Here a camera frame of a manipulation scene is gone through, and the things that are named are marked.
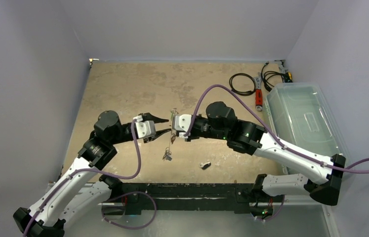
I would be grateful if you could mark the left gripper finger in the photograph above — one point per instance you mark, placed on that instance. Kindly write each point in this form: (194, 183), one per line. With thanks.
(155, 119)
(160, 133)

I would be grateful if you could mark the clear plastic storage bin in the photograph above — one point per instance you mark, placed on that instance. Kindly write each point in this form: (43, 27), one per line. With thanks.
(298, 113)

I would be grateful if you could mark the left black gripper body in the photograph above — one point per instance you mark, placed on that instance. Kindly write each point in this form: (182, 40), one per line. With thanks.
(127, 133)

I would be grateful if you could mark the yellow black connector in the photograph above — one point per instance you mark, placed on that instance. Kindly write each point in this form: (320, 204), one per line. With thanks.
(288, 78)

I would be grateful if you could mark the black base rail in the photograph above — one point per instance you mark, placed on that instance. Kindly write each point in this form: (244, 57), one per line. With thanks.
(239, 198)

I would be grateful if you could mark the black key fob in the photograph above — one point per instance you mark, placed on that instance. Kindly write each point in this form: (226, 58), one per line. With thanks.
(205, 165)

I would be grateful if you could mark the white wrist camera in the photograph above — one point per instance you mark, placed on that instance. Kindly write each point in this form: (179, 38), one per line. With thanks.
(144, 128)
(182, 125)

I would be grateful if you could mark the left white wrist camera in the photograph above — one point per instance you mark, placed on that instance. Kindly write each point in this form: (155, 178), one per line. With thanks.
(144, 128)

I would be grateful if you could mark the orange handled tool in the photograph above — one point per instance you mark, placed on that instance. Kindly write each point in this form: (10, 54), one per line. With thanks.
(258, 93)

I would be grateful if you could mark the silver key holder strip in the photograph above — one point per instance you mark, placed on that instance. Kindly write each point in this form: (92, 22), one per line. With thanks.
(173, 112)

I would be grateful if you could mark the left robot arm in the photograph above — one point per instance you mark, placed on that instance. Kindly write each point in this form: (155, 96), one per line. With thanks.
(42, 219)

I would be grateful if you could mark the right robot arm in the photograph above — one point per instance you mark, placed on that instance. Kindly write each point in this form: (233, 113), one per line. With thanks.
(319, 176)

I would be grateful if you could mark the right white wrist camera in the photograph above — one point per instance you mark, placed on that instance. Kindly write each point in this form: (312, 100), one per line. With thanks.
(182, 125)

